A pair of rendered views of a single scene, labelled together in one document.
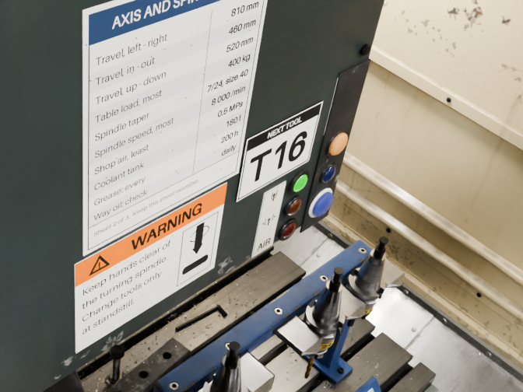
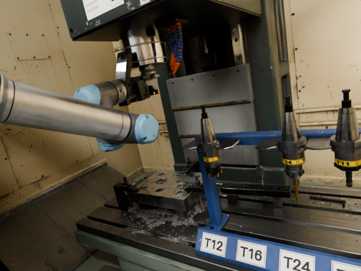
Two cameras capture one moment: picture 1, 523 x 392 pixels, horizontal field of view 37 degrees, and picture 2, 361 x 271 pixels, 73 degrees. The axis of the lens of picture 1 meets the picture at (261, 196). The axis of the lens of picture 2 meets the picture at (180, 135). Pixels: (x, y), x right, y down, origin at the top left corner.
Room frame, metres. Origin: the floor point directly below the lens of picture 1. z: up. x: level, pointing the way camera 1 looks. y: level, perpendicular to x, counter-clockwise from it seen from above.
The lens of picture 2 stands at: (0.57, -0.68, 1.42)
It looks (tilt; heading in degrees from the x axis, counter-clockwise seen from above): 13 degrees down; 89
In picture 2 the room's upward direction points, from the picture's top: 11 degrees counter-clockwise
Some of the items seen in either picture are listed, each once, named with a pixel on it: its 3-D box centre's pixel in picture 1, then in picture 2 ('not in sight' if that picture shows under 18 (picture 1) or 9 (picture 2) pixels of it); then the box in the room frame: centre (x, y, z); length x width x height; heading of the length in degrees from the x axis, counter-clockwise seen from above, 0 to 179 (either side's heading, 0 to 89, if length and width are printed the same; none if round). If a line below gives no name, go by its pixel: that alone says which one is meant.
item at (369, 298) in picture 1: (365, 286); (347, 143); (0.93, -0.20, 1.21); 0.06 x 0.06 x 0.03
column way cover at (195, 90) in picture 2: not in sight; (211, 119); (0.79, 0.64, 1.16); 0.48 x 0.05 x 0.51; 143
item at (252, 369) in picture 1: (251, 375); (227, 144); (0.71, -0.04, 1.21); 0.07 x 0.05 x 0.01; 53
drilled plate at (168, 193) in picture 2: not in sight; (171, 187); (0.51, 0.31, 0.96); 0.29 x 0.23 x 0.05; 143
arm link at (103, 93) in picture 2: not in sight; (96, 98); (0.38, 0.03, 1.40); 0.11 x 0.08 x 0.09; 60
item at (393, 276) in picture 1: (385, 272); not in sight; (0.97, -0.23, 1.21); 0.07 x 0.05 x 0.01; 53
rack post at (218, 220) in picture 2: not in sight; (210, 185); (0.65, 0.07, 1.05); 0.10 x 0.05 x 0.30; 53
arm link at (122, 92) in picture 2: not in sight; (115, 92); (0.42, 0.10, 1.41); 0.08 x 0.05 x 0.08; 150
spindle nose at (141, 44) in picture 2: not in sight; (143, 50); (0.52, 0.28, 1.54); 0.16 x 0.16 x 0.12
